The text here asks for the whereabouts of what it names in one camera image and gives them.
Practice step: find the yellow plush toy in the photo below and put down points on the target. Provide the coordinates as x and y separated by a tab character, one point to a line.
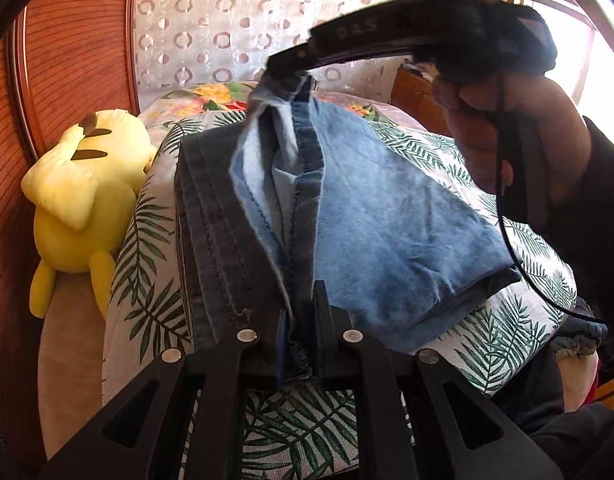
77	210

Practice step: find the beige bed sheet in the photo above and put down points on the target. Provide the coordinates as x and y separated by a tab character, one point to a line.
67	360

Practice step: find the circle pattern sheer curtain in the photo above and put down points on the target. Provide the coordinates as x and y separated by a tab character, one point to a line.
212	25

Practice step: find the person's dark clothing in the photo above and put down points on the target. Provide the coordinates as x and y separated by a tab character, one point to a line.
562	425

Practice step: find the leaf print quilt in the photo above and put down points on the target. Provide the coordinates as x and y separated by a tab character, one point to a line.
152	285

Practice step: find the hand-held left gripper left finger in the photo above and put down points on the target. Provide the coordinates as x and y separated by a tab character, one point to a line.
267	355

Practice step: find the window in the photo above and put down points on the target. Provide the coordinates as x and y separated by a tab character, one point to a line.
587	35

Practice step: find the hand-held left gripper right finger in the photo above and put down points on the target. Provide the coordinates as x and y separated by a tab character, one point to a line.
321	320

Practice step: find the wooden headboard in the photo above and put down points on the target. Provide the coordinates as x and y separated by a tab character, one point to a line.
62	35

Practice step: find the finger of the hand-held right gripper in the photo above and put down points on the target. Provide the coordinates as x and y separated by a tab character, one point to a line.
347	35

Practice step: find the blue denim pants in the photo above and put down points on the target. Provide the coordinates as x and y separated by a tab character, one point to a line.
387	220

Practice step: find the floral blanket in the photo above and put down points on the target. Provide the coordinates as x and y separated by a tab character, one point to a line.
212	95

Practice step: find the wooden cabinet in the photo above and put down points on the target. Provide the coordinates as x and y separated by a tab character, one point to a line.
412	95

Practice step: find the person's right hand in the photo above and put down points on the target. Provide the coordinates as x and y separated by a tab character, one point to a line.
477	135

